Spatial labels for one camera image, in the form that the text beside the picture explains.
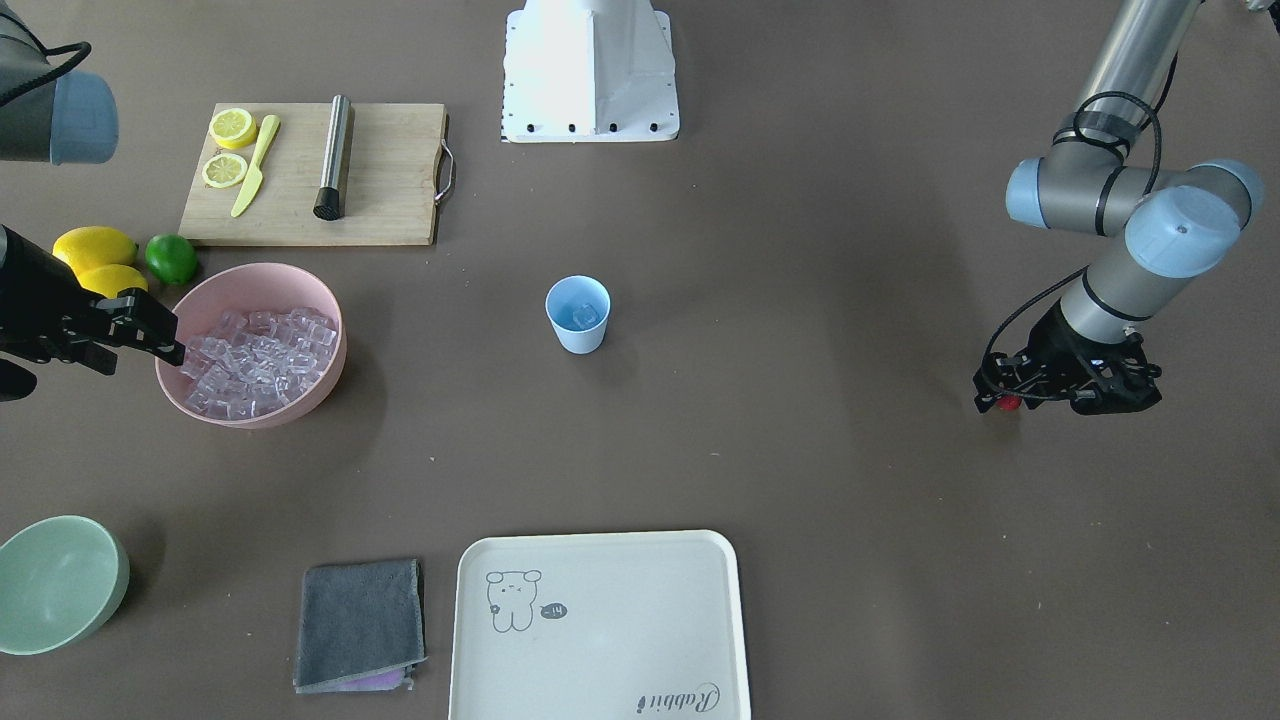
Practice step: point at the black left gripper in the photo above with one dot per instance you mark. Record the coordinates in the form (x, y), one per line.
(1052, 338)

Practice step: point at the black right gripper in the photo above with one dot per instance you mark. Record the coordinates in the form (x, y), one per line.
(35, 300)

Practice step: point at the clear ice cubes pile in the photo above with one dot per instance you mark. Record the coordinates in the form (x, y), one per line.
(253, 364)

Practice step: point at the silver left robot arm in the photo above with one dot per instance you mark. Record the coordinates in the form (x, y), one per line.
(1103, 175)

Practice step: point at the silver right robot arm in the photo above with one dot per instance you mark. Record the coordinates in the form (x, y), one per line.
(52, 111)

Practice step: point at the light blue plastic cup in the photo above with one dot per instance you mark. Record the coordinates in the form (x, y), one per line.
(578, 308)

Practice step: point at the yellow lemon far from board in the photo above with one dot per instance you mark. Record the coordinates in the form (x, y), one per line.
(110, 279)

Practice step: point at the green lime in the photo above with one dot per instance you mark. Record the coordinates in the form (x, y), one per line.
(171, 258)

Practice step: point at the pink bowl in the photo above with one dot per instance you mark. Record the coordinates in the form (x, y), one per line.
(257, 286)

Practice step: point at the yellow lemon near board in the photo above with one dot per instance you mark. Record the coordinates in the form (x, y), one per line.
(91, 246)

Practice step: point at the lemon slice inner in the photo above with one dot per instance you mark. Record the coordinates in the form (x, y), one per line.
(224, 170)

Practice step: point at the lemon slice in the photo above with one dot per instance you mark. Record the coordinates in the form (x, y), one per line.
(233, 128)
(224, 170)

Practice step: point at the lemon slice outer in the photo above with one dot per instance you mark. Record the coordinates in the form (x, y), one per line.
(233, 128)

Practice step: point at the yellow plastic knife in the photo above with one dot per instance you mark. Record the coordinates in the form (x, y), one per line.
(252, 182)

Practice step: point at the mint green bowl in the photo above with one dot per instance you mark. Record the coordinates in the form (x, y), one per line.
(61, 579)

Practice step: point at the wooden cutting board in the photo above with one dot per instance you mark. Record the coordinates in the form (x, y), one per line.
(393, 188)

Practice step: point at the grey folded cloth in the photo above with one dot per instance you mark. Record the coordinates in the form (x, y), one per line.
(361, 628)

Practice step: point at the cream rabbit serving tray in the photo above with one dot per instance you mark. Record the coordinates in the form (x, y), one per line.
(635, 625)

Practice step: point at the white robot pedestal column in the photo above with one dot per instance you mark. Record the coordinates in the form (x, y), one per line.
(589, 72)

